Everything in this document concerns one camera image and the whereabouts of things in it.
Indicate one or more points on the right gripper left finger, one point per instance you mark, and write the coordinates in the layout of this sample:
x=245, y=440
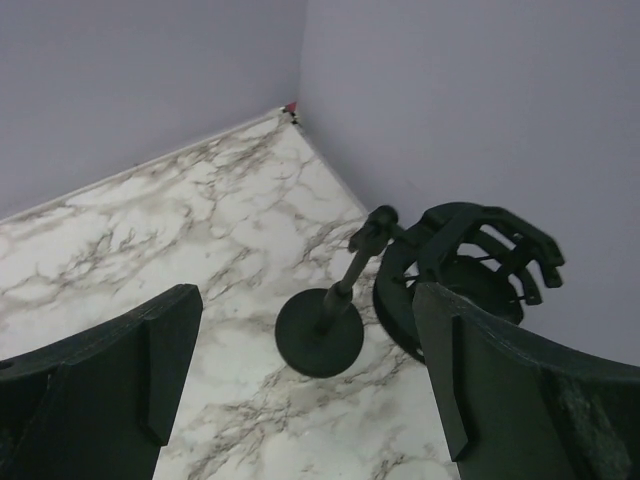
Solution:
x=100, y=404

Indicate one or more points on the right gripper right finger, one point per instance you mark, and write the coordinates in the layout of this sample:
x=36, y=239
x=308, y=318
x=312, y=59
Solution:
x=515, y=405

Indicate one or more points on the black round-base shock-mount stand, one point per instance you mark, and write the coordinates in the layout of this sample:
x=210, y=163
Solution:
x=479, y=252

